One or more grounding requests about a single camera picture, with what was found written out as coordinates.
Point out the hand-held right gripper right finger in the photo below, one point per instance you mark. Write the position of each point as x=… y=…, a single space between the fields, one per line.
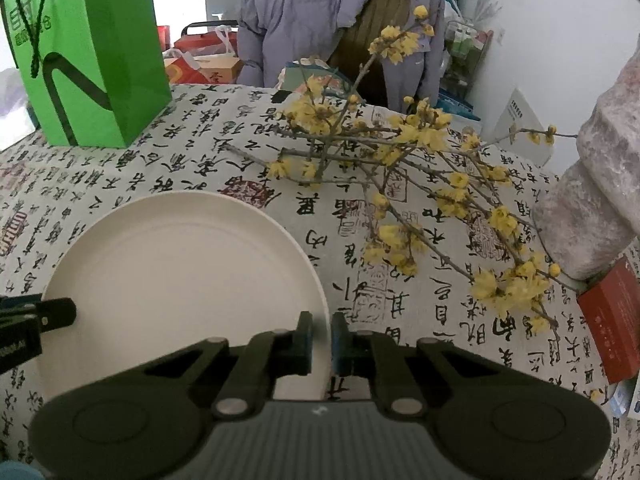
x=338 y=345

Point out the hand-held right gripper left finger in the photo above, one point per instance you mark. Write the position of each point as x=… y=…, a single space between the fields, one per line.
x=306 y=340

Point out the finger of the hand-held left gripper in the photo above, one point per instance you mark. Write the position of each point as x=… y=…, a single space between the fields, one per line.
x=55 y=312

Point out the white plate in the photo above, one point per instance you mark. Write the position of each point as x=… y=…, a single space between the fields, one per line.
x=175 y=270

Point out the blue bowl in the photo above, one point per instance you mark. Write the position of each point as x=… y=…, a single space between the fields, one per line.
x=20 y=472

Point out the calligraphy print tablecloth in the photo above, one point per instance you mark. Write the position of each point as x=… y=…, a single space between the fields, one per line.
x=225 y=160

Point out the yellow blossom branches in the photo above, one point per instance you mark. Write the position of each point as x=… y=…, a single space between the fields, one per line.
x=415 y=135

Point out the small red box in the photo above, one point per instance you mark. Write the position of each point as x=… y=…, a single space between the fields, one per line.
x=615 y=320

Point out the green paper bag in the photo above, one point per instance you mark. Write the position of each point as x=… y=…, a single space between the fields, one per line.
x=100 y=35

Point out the red gift box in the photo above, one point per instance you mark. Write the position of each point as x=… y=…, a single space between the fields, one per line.
x=215 y=72

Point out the white booklet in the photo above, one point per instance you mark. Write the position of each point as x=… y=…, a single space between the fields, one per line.
x=522 y=120

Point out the small white packets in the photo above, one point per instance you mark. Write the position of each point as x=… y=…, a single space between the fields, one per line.
x=627 y=397

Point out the pale textured vase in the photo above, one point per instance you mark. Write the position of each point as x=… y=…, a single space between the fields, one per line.
x=595 y=185

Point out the wooden chair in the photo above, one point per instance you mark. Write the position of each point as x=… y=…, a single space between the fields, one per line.
x=370 y=40

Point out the purple puffer jacket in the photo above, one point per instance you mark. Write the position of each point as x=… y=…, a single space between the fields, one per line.
x=300 y=10

